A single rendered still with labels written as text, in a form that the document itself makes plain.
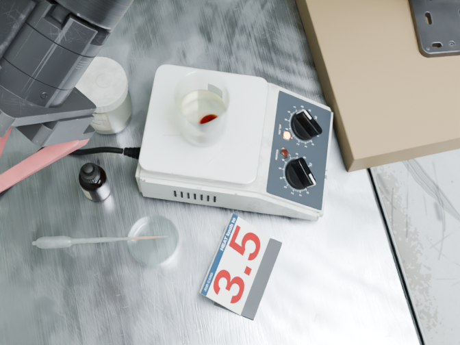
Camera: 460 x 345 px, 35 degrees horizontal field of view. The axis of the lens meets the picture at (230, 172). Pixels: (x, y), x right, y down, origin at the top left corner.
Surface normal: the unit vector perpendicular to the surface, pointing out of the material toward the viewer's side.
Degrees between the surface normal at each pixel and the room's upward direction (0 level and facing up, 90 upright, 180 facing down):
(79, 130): 94
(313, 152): 30
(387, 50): 0
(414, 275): 0
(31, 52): 41
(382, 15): 0
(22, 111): 58
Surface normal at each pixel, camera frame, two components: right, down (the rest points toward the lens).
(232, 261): 0.62, -0.03
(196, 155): 0.03, -0.33
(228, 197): -0.14, 0.93
